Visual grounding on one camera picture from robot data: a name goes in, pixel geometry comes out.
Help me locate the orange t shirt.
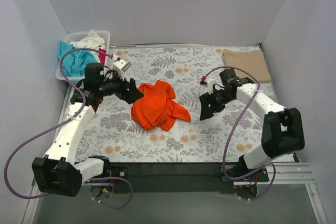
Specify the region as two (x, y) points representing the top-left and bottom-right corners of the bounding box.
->
(131, 80), (191, 131)

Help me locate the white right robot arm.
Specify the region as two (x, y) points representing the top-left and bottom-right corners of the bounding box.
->
(199, 66), (305, 181)

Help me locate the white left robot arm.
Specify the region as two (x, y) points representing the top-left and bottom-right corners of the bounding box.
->
(32, 59), (143, 197)

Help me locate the magenta t shirt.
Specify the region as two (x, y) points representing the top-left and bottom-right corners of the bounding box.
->
(98, 48), (107, 65)

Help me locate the folded beige t shirt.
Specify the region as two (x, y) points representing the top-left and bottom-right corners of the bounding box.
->
(223, 49), (271, 82)

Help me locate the teal t shirt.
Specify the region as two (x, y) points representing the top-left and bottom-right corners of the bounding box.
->
(58, 41), (97, 77)

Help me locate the white t shirt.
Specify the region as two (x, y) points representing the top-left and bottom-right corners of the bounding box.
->
(69, 30), (106, 50)

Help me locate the white plastic laundry basket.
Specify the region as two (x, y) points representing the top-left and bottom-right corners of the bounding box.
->
(56, 29), (110, 83)

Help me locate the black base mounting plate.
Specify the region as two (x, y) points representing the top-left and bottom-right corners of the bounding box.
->
(78, 161), (271, 195)

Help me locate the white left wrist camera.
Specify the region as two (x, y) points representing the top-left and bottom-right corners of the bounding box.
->
(112, 58), (131, 81)

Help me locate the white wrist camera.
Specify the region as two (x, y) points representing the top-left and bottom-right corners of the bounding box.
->
(112, 58), (131, 81)
(200, 76), (216, 94)

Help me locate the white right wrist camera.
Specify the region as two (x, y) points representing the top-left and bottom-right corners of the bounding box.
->
(200, 76), (216, 94)

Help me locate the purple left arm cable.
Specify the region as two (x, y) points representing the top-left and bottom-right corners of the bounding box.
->
(4, 48), (133, 210)

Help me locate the aluminium frame rail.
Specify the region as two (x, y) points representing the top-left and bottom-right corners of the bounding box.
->
(233, 163), (315, 186)

